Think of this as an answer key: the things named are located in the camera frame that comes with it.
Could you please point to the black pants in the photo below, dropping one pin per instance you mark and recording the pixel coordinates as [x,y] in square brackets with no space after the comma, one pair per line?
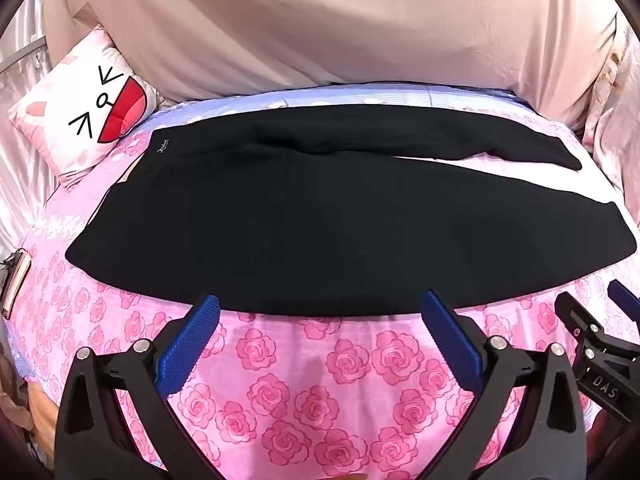
[320,220]

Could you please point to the pink rose bedsheet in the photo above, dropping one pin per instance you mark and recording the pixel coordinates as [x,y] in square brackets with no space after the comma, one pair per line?
[310,395]

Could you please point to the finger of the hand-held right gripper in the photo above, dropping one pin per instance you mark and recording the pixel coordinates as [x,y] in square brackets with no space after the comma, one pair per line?
[577,312]
[625,294]

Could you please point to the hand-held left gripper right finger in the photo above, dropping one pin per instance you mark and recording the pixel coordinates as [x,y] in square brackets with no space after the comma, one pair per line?
[450,340]

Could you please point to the beige hanging cloth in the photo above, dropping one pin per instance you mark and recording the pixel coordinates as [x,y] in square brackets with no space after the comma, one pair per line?
[320,25]

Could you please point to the white satin curtain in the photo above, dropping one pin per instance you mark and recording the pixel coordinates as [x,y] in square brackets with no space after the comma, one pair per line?
[25,125]

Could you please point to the metal rail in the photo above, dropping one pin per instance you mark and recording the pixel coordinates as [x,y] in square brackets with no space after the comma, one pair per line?
[22,56]

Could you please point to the pale floral cloth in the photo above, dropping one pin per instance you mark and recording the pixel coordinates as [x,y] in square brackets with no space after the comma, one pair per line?
[617,110]

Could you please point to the white cat face pillow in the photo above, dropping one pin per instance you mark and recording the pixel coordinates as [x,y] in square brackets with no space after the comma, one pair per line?
[85,105]

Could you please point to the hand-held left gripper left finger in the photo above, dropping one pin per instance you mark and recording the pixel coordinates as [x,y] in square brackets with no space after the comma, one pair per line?
[192,340]

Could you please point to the tan book with black clip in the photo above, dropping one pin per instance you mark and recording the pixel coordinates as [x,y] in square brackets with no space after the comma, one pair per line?
[12,282]

